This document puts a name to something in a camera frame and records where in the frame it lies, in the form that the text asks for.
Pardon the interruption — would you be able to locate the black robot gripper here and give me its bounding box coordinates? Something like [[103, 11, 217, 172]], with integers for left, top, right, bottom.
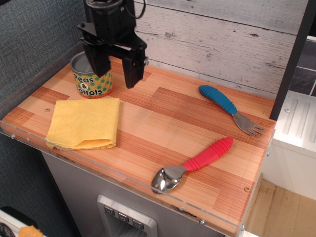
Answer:
[[78, 0, 147, 89]]

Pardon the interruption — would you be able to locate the yellow dish towel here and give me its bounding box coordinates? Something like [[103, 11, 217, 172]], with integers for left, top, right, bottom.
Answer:
[[45, 98, 120, 150]]

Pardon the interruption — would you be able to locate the white toy sink unit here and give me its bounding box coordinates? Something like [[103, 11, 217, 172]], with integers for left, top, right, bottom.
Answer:
[[260, 36, 316, 201]]

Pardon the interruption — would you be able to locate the grey toy fridge cabinet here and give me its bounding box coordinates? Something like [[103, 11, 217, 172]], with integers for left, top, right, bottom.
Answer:
[[43, 153, 222, 237]]

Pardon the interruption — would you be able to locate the black ribbed hose bottom left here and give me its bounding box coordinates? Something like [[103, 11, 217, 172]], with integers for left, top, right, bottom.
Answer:
[[0, 223, 14, 237]]

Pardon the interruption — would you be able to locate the blue handled toy fork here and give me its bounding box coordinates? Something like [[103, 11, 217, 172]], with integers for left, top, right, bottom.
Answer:
[[198, 85, 264, 136]]

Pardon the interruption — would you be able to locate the orange object bottom left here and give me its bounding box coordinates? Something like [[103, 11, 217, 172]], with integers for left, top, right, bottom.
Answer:
[[18, 226, 44, 237]]

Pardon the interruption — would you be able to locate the dark right frame post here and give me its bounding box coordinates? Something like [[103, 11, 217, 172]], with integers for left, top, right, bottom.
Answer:
[[269, 0, 316, 121]]

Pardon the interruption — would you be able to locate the peas and carrots toy can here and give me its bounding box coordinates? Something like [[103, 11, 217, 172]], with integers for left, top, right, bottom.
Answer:
[[70, 51, 113, 99]]

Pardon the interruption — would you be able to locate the red handled toy spoon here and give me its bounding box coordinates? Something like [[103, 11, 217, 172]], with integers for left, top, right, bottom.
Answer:
[[152, 137, 234, 194]]

